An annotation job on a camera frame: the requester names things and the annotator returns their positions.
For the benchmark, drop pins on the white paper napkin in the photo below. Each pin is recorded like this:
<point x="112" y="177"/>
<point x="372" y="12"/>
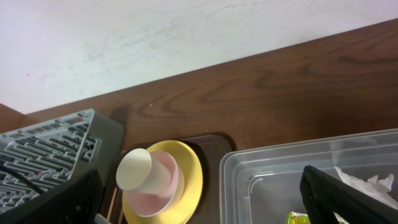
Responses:
<point x="374" y="187"/>

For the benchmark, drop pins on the wooden chopstick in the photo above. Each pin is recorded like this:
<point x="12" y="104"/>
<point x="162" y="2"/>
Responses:
<point x="121" y="217"/>
<point x="111" y="206"/>

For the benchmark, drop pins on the yellow green snack wrapper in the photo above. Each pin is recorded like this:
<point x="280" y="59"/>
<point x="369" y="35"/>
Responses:
<point x="297" y="218"/>

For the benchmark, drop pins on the clear plastic bin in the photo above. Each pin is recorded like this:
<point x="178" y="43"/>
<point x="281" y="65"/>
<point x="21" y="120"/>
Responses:
<point x="262" y="185"/>

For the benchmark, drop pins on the dark brown serving tray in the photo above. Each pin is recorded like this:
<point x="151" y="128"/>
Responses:
<point x="199" y="159"/>

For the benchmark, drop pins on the grey plastic dishwasher rack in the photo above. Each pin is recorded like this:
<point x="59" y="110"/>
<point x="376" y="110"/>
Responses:
<point x="52" y="152"/>

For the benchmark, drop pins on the pink bowl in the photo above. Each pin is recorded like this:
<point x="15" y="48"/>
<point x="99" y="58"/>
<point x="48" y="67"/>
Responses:
<point x="149" y="205"/>

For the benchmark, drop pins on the yellow plate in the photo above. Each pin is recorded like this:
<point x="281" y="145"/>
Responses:
<point x="160" y="184"/>

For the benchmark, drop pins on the right wooden chopstick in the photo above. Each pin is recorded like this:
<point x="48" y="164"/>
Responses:
<point x="121" y="217"/>

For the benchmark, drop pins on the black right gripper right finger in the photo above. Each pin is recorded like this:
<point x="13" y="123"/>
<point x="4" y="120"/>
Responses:
<point x="325" y="196"/>

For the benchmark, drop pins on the white cup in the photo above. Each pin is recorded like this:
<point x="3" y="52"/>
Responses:
<point x="140" y="171"/>

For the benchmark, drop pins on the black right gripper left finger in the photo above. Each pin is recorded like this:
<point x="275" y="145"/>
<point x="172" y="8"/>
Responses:
<point x="77" y="200"/>

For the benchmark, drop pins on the left wooden chopstick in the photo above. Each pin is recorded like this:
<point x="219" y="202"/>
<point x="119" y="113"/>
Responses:
<point x="111" y="206"/>

